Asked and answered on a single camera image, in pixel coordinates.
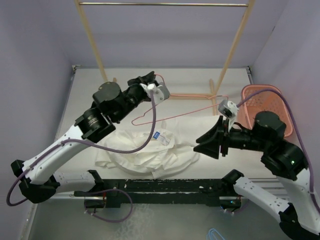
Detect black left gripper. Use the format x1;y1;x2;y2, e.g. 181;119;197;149
113;71;155;123

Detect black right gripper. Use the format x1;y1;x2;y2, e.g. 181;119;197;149
192;113;267;157

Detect pink wire hanger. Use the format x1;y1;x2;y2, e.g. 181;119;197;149
131;72;230;127

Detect white dress shirt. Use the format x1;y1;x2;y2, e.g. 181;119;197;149
95;116;219;179

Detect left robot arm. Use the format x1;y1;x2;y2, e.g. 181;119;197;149
11;71;159;204

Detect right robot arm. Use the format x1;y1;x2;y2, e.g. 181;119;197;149
193;111;320;240

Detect pink plastic basket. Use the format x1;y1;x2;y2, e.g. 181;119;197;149
236;91;294;138

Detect wooden clothes rack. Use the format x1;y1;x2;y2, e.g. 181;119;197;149
73;0;256;116

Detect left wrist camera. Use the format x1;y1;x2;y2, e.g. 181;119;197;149
139;82;170;105

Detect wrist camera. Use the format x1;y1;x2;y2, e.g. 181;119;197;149
218;99;240;120
139;82;170;105

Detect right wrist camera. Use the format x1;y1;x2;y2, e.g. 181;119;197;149
218;99;240;120

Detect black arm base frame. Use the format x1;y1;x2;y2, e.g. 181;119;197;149
74;169;244;208

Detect aluminium table rail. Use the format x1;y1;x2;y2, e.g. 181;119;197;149
249;176;288;198

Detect blue wire hanger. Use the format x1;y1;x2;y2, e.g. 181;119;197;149
205;228;225;240

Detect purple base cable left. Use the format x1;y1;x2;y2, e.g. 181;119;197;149
83;187;135;222

